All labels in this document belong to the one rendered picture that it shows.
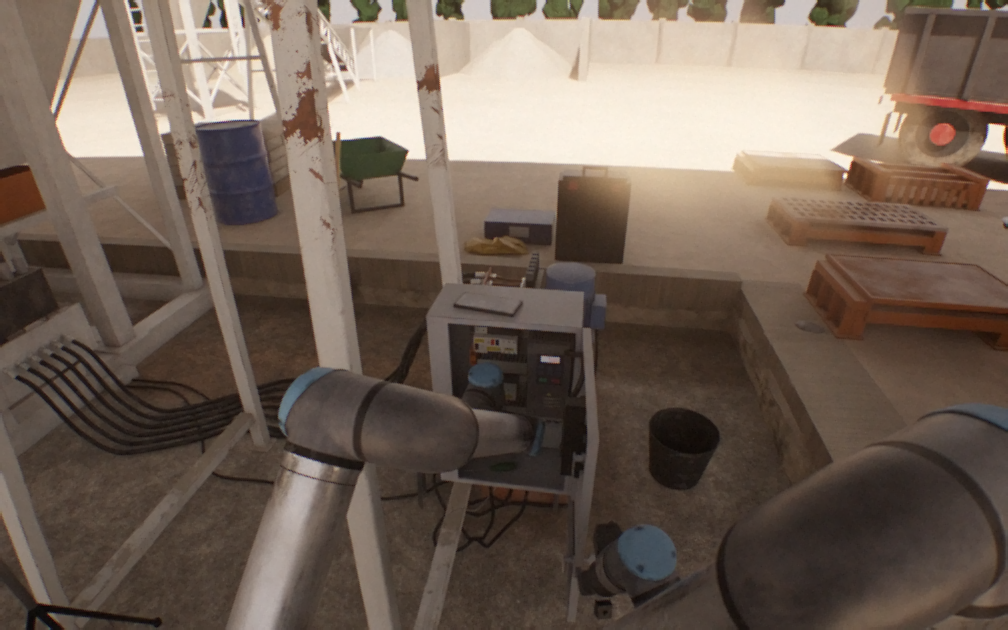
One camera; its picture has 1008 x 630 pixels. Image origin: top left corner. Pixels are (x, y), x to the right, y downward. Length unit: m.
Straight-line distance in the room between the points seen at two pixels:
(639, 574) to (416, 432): 0.44
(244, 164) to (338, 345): 4.32
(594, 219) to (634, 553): 3.08
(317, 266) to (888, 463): 0.88
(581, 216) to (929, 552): 3.50
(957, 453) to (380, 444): 0.59
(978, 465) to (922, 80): 8.75
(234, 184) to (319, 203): 4.34
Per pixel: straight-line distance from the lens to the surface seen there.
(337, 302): 1.00
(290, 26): 0.99
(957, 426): 0.49
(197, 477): 2.61
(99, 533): 2.97
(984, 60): 9.10
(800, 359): 3.19
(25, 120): 3.70
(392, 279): 4.01
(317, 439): 0.74
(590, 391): 1.07
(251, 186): 5.32
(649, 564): 0.92
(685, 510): 2.59
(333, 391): 0.74
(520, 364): 1.50
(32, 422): 3.72
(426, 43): 1.76
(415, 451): 0.71
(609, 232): 3.82
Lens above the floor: 1.89
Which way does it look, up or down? 29 degrees down
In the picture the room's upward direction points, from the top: straight up
